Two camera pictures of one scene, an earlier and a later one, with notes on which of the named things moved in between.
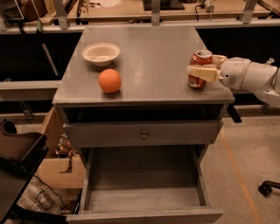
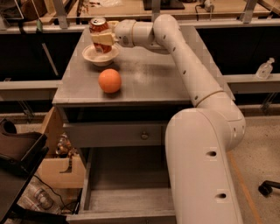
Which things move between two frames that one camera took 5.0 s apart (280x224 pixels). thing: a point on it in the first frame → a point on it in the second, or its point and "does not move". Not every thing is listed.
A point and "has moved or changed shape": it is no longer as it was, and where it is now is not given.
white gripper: (234, 73) → (124, 32)
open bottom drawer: (145, 184) does not move
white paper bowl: (101, 53) does not move
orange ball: (109, 80) does not move
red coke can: (199, 58) has moved or changed shape
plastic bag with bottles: (40, 195) does not move
